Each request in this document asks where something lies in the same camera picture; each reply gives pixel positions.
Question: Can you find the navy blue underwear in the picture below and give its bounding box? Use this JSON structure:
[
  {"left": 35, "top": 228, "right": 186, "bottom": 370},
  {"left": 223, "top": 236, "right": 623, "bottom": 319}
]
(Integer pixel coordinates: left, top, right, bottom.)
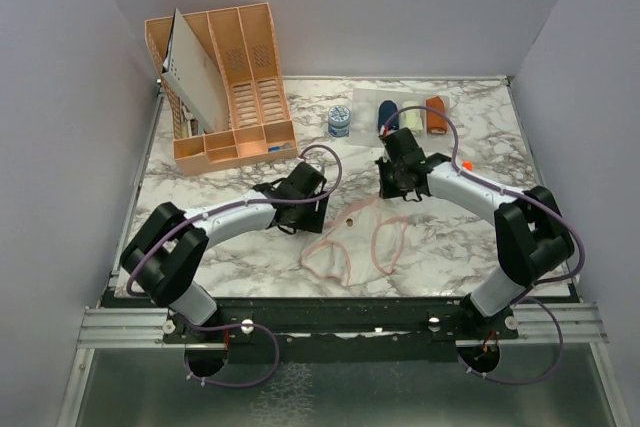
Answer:
[{"left": 377, "top": 100, "right": 399, "bottom": 135}]

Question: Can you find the white pink underwear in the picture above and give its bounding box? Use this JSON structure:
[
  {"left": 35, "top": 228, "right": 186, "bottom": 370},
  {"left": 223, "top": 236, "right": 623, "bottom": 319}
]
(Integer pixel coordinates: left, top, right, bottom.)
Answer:
[{"left": 300, "top": 195, "right": 409, "bottom": 287}]

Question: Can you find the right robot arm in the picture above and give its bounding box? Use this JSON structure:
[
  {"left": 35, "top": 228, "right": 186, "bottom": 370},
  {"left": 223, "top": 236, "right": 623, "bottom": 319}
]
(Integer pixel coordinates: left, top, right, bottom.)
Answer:
[{"left": 376, "top": 128, "right": 575, "bottom": 338}]

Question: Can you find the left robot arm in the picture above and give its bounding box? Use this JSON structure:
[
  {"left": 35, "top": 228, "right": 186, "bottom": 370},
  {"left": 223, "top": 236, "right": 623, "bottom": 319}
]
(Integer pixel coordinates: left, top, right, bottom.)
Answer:
[{"left": 120, "top": 162, "right": 328, "bottom": 342}]

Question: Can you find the rolled cream cloth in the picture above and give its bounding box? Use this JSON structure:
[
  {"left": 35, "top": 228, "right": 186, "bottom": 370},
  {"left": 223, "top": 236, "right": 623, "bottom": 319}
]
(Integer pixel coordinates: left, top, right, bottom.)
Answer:
[{"left": 399, "top": 101, "right": 425, "bottom": 137}]

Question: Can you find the rolled orange cloth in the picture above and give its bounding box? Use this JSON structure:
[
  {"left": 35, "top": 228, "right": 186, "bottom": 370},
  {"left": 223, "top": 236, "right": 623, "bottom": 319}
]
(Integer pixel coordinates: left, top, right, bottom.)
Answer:
[{"left": 426, "top": 96, "right": 448, "bottom": 135}]

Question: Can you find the clear plastic tray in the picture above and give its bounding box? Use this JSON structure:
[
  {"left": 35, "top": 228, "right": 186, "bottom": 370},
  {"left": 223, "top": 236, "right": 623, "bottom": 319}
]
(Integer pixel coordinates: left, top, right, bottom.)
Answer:
[{"left": 349, "top": 88, "right": 453, "bottom": 152}]

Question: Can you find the small blue white jar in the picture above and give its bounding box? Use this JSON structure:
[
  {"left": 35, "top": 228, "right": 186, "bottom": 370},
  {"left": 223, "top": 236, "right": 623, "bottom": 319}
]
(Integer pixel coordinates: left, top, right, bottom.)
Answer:
[{"left": 328, "top": 105, "right": 351, "bottom": 138}]

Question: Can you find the orange desk file organizer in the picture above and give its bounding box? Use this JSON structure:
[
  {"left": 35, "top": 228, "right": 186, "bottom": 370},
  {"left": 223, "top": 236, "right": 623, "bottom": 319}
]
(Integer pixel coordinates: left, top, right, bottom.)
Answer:
[{"left": 161, "top": 3, "right": 298, "bottom": 176}]

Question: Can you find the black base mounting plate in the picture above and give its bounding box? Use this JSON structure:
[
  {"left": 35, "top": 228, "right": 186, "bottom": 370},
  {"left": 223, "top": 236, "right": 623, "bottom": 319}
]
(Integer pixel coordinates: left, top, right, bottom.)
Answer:
[{"left": 163, "top": 297, "right": 518, "bottom": 364}]

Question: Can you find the white perforated board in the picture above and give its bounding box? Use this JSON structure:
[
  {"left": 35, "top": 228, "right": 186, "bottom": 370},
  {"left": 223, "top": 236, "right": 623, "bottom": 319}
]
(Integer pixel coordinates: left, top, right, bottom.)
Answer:
[{"left": 162, "top": 9, "right": 230, "bottom": 133}]

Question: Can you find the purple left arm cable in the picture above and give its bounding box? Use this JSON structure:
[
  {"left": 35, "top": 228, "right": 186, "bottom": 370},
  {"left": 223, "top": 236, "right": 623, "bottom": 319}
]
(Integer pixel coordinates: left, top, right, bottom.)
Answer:
[{"left": 124, "top": 144, "right": 344, "bottom": 388}]

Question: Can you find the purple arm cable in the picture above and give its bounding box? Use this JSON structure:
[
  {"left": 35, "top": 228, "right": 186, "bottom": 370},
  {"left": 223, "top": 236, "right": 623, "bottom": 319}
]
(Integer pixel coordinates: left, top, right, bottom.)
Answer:
[
  {"left": 124, "top": 144, "right": 344, "bottom": 388},
  {"left": 377, "top": 105, "right": 586, "bottom": 384}
]

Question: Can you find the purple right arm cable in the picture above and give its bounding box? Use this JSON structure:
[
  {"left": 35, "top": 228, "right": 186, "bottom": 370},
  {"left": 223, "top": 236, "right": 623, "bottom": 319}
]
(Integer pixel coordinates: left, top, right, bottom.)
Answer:
[{"left": 377, "top": 105, "right": 586, "bottom": 384}]

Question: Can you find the aluminium rail frame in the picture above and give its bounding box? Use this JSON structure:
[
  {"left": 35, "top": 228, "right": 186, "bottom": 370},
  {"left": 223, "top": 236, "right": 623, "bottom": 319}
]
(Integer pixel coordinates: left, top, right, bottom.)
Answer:
[{"left": 58, "top": 296, "right": 630, "bottom": 426}]

